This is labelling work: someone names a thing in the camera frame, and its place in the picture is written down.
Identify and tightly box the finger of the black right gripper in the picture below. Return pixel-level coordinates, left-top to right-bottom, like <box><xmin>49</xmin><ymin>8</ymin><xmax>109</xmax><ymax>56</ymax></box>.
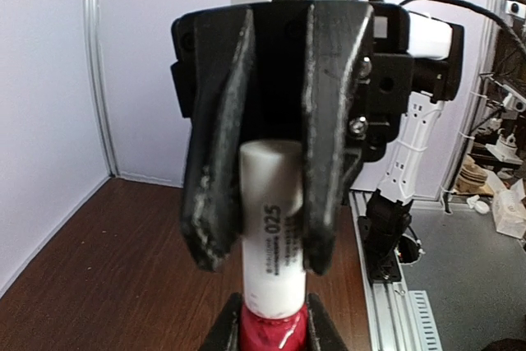
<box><xmin>178</xmin><ymin>6</ymin><xmax>255</xmax><ymax>271</ymax></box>

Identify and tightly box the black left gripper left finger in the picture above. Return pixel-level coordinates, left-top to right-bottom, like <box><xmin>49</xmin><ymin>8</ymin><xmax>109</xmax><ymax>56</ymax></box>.
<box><xmin>199</xmin><ymin>293</ymin><xmax>242</xmax><ymax>351</ymax></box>

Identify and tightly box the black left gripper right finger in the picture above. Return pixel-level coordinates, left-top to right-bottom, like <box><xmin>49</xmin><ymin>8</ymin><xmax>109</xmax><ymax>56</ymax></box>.
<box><xmin>307</xmin><ymin>293</ymin><xmax>348</xmax><ymax>351</ymax></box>

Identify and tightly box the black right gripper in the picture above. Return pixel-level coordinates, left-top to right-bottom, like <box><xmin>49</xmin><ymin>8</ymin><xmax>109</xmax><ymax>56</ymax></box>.
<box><xmin>171</xmin><ymin>0</ymin><xmax>414</xmax><ymax>275</ymax></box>

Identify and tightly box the red nail polish bottle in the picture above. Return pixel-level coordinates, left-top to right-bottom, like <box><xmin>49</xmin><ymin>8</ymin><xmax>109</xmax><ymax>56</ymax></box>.
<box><xmin>239</xmin><ymin>304</ymin><xmax>308</xmax><ymax>351</ymax></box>

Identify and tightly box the white nail polish cap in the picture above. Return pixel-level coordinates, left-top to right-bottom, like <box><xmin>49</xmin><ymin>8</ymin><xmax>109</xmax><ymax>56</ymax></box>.
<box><xmin>239</xmin><ymin>140</ymin><xmax>306</xmax><ymax>319</ymax></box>

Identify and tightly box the black sleeved forearm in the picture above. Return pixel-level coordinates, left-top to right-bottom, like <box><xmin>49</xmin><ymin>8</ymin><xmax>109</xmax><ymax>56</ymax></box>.
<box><xmin>482</xmin><ymin>338</ymin><xmax>526</xmax><ymax>351</ymax></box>

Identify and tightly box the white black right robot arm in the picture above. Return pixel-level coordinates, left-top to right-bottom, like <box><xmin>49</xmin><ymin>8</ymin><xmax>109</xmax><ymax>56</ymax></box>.
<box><xmin>171</xmin><ymin>0</ymin><xmax>464</xmax><ymax>282</ymax></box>

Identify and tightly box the right round circuit board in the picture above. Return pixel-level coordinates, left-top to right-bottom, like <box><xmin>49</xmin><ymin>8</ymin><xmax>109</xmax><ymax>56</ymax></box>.
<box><xmin>396</xmin><ymin>234</ymin><xmax>425</xmax><ymax>265</ymax></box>

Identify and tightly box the white tissue box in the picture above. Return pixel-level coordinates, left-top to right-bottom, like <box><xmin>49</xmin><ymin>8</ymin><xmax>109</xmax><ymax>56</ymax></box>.
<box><xmin>491</xmin><ymin>179</ymin><xmax>525</xmax><ymax>239</ymax></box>

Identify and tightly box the black braided right cable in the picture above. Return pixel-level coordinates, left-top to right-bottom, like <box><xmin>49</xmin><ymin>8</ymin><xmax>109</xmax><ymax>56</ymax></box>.
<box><xmin>347</xmin><ymin>0</ymin><xmax>526</xmax><ymax>64</ymax></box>

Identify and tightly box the aluminium front frame rail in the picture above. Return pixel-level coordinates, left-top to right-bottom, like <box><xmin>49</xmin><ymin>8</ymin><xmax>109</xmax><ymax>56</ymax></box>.
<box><xmin>348</xmin><ymin>190</ymin><xmax>526</xmax><ymax>351</ymax></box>

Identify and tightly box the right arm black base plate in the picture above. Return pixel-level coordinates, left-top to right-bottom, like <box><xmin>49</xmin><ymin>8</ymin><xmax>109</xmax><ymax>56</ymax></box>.
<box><xmin>358</xmin><ymin>216</ymin><xmax>402</xmax><ymax>284</ymax></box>

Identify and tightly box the left aluminium corner post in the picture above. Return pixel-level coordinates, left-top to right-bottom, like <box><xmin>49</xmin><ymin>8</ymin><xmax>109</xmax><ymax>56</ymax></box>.
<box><xmin>83</xmin><ymin>0</ymin><xmax>119</xmax><ymax>177</ymax></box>

